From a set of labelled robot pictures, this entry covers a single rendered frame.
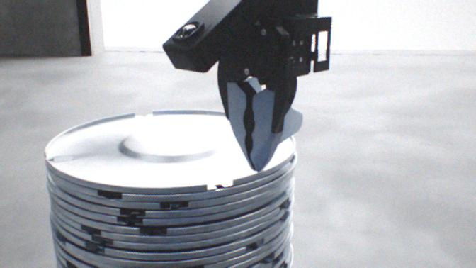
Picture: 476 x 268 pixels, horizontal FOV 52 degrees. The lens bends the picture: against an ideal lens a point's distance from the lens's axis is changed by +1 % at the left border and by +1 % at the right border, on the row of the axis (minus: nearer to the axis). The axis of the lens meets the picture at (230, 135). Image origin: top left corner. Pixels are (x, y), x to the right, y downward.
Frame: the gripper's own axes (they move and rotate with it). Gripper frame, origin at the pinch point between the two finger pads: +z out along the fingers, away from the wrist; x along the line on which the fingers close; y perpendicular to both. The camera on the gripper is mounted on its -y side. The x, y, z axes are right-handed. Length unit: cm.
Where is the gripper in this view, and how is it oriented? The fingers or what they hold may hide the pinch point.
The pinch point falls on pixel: (252, 161)
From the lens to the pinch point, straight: 48.5
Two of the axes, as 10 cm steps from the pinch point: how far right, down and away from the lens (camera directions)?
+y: 7.2, -2.1, 6.6
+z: 0.0, 9.5, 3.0
